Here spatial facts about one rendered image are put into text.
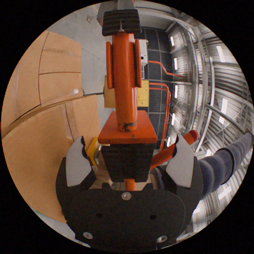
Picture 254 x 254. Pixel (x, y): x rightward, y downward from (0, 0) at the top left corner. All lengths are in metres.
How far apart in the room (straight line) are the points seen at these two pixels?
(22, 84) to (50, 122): 0.45
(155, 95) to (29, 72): 10.98
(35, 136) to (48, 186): 0.08
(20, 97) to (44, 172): 0.46
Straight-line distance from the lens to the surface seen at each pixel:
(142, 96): 7.50
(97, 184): 0.17
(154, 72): 11.06
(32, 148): 0.15
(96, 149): 0.30
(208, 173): 0.36
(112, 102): 1.54
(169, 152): 0.16
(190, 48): 6.57
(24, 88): 0.59
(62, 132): 0.19
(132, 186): 0.20
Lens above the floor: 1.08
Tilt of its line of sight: 2 degrees down
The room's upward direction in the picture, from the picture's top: 89 degrees clockwise
